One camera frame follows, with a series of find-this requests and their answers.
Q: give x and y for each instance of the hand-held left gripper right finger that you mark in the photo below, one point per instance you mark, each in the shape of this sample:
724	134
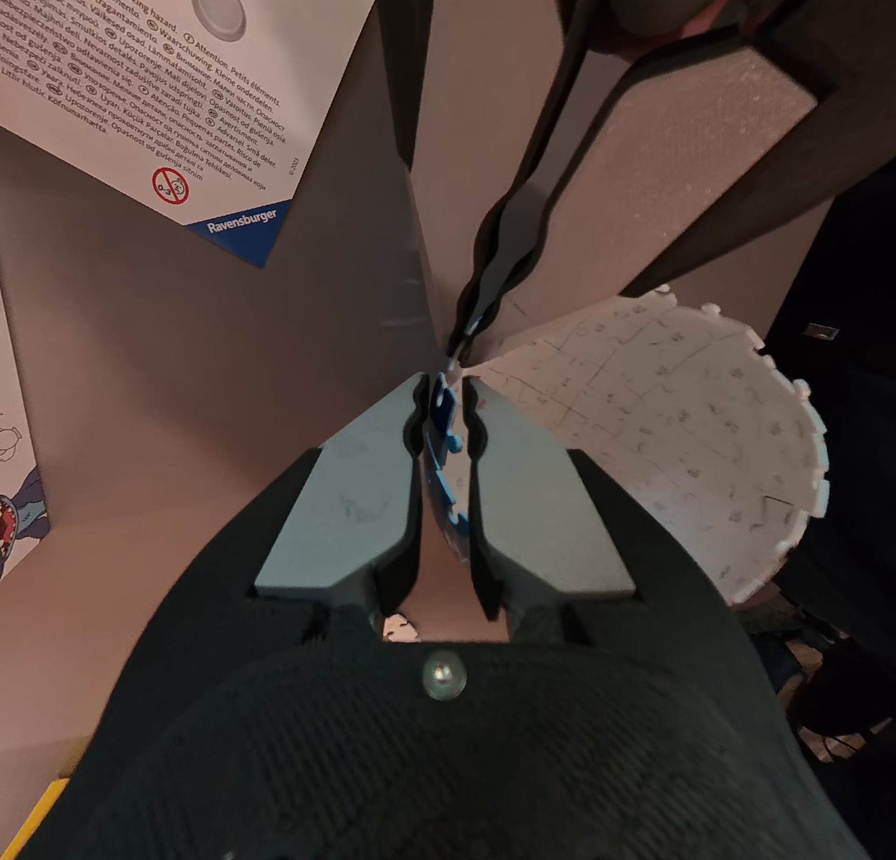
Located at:
546	524

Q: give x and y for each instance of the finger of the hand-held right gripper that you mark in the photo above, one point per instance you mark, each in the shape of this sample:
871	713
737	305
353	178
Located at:
672	167
483	103

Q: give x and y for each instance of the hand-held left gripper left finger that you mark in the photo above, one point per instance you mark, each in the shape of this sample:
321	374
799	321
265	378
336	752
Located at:
350	510

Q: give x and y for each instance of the blue puzzle ball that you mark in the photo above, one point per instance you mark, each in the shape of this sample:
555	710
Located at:
665	440

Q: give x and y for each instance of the white puzzle piece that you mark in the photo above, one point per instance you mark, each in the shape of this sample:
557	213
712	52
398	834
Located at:
399	629

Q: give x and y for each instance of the cardboard puzzle box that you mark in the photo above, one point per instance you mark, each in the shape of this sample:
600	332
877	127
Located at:
17	454

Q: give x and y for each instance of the white instruction sheet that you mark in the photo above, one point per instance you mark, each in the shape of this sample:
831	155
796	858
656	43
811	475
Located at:
140	68

